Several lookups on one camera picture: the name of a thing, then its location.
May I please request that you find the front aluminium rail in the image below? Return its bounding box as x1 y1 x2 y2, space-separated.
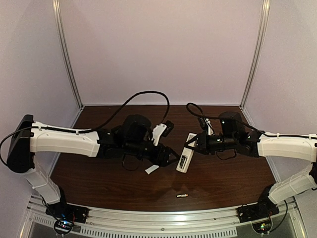
26 195 300 238

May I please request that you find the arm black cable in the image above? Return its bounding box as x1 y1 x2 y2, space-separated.
186 102 317 137
0 90 171 169

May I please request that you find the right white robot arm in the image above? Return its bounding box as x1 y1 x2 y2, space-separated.
177 112 317 208

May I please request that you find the white remote control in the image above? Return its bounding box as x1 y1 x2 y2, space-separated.
176 147 194 173

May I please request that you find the left aluminium frame post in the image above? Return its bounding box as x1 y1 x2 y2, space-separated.
52 0 84 109

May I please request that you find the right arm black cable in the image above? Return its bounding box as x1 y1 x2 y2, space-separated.
186 102 317 137

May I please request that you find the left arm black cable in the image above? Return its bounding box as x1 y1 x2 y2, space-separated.
0 90 171 169

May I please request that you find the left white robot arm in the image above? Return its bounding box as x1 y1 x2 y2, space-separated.
6 115 180 207

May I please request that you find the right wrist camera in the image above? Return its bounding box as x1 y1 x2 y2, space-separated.
198 118 214 136

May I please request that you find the white battery cover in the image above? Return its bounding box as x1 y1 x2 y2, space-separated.
145 165 159 175

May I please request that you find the circuit board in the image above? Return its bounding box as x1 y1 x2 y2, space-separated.
53 219 74 235
252 219 272 236

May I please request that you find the right aluminium frame post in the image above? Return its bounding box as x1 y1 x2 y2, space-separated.
240 0 270 109

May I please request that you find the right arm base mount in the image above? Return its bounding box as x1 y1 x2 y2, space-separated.
236 197 279 223

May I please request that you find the right circuit board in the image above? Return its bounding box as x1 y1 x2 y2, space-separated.
252 219 272 236

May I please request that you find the aluminium frame post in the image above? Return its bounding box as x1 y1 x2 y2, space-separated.
52 0 84 109
240 0 270 109

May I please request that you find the left circuit board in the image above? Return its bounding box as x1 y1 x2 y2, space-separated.
53 219 74 235

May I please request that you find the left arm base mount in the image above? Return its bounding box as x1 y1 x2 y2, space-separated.
42 199 89 224

